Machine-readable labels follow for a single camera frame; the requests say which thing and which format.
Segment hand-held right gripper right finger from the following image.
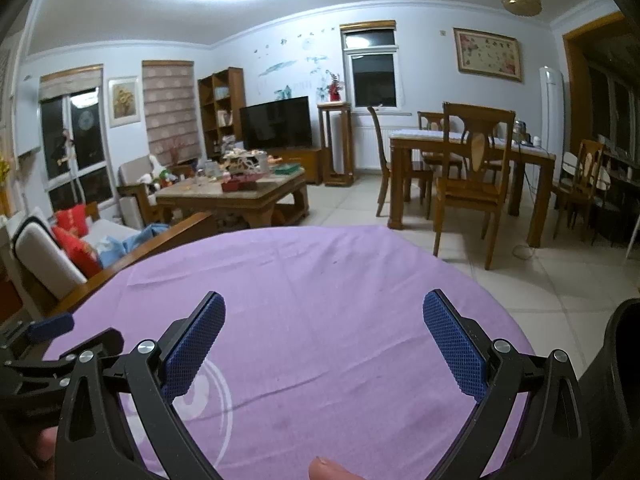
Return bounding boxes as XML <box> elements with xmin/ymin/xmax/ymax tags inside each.
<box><xmin>422</xmin><ymin>289</ymin><xmax>608</xmax><ymax>480</ymax></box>

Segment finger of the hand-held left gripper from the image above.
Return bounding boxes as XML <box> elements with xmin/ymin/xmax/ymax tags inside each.
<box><xmin>0</xmin><ymin>329</ymin><xmax>124</xmax><ymax>411</ymax></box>
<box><xmin>0</xmin><ymin>312</ymin><xmax>76</xmax><ymax>361</ymax></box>

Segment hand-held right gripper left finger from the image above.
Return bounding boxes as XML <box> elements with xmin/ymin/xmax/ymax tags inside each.
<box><xmin>54</xmin><ymin>291</ymin><xmax>227</xmax><ymax>480</ymax></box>

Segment person's left hand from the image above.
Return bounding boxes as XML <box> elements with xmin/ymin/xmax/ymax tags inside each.
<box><xmin>25</xmin><ymin>427</ymin><xmax>57</xmax><ymax>467</ymax></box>

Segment person's right hand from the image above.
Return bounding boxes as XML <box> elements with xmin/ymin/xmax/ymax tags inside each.
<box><xmin>308</xmin><ymin>456</ymin><xmax>373</xmax><ymax>480</ymax></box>

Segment white sofa cushion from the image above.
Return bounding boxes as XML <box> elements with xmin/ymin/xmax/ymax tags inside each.
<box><xmin>10</xmin><ymin>214</ymin><xmax>88</xmax><ymax>291</ymax></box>

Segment large red cushion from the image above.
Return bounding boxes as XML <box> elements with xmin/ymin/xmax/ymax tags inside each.
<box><xmin>51</xmin><ymin>226</ymin><xmax>103</xmax><ymax>278</ymax></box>

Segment small red cushion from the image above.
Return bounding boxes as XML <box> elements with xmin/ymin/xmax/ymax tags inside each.
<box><xmin>55</xmin><ymin>204</ymin><xmax>90</xmax><ymax>238</ymax></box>

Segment blue cloth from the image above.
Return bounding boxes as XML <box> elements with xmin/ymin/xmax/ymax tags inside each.
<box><xmin>97</xmin><ymin>224</ymin><xmax>171</xmax><ymax>268</ymax></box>

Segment wooden sofa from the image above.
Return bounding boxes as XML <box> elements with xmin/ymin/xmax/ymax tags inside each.
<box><xmin>0</xmin><ymin>202</ymin><xmax>216</xmax><ymax>318</ymax></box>

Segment purple tablecloth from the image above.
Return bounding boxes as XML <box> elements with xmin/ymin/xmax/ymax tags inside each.
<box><xmin>42</xmin><ymin>225</ymin><xmax>536</xmax><ymax>480</ymax></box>

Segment wooden coffee table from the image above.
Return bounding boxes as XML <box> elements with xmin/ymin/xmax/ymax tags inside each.
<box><xmin>156</xmin><ymin>166</ymin><xmax>310</xmax><ymax>233</ymax></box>

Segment wooden chair with splat back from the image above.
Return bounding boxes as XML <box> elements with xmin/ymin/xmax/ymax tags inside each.
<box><xmin>432</xmin><ymin>102</ymin><xmax>517</xmax><ymax>271</ymax></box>

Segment yellow flowers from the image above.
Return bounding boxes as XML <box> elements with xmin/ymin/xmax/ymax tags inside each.
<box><xmin>0</xmin><ymin>155</ymin><xmax>13</xmax><ymax>216</ymax></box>

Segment wooden armchair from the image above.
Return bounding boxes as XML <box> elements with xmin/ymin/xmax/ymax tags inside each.
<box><xmin>117</xmin><ymin>155</ymin><xmax>196</xmax><ymax>226</ymax></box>

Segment glass balcony door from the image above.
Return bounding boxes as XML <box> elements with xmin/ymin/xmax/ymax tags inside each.
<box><xmin>39</xmin><ymin>65</ymin><xmax>116</xmax><ymax>206</ymax></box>

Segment wooden chair with curved back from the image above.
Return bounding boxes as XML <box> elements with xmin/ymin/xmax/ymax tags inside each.
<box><xmin>367</xmin><ymin>106</ymin><xmax>435</xmax><ymax>218</ymax></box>

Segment pile of toys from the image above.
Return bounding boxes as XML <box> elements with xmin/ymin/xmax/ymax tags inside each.
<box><xmin>220</xmin><ymin>149</ymin><xmax>273</xmax><ymax>192</ymax></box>

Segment wooden dining table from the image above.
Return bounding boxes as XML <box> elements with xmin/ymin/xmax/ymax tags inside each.
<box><xmin>389</xmin><ymin>129</ymin><xmax>557</xmax><ymax>248</ymax></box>

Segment wooden television cabinet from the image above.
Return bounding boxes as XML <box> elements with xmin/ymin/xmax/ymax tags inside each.
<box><xmin>270</xmin><ymin>146</ymin><xmax>323</xmax><ymax>185</ymax></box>

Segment dark low cabinet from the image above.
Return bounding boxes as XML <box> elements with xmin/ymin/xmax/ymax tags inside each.
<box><xmin>595</xmin><ymin>135</ymin><xmax>640</xmax><ymax>248</ymax></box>

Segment wooden dining chair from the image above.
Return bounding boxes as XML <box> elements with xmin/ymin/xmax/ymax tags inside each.
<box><xmin>417</xmin><ymin>111</ymin><xmax>463</xmax><ymax>166</ymax></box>
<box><xmin>552</xmin><ymin>139</ymin><xmax>607</xmax><ymax>246</ymax></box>

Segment framed sunflower picture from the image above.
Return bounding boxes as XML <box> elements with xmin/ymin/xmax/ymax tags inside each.
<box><xmin>108</xmin><ymin>76</ymin><xmax>141</xmax><ymax>128</ymax></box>

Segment patterned roller blind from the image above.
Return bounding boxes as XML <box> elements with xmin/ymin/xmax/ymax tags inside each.
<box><xmin>142</xmin><ymin>60</ymin><xmax>203</xmax><ymax>167</ymax></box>

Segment black flat television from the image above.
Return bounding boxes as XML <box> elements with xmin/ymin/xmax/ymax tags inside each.
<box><xmin>239</xmin><ymin>96</ymin><xmax>312</xmax><ymax>151</ymax></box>

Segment white standing air conditioner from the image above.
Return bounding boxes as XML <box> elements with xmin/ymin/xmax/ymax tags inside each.
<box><xmin>537</xmin><ymin>66</ymin><xmax>566</xmax><ymax>153</ymax></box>

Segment wooden bookshelf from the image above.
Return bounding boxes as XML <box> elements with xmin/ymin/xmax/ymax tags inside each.
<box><xmin>197</xmin><ymin>67</ymin><xmax>246</xmax><ymax>161</ymax></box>

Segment tall wooden plant stand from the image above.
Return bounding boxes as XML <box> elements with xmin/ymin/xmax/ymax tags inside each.
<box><xmin>317</xmin><ymin>102</ymin><xmax>357</xmax><ymax>187</ymax></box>

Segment white framed window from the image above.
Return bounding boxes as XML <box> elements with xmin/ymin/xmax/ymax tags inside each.
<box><xmin>340</xmin><ymin>21</ymin><xmax>403</xmax><ymax>113</ymax></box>

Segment framed floral picture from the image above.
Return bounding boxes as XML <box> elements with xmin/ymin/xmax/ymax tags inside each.
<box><xmin>453</xmin><ymin>27</ymin><xmax>523</xmax><ymax>83</ymax></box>

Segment white wall radiator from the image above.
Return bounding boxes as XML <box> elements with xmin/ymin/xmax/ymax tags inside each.
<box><xmin>352</xmin><ymin>125</ymin><xmax>396</xmax><ymax>171</ymax></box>

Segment wooden door frame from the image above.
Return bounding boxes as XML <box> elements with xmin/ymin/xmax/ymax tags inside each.
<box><xmin>562</xmin><ymin>12</ymin><xmax>640</xmax><ymax>161</ymax></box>

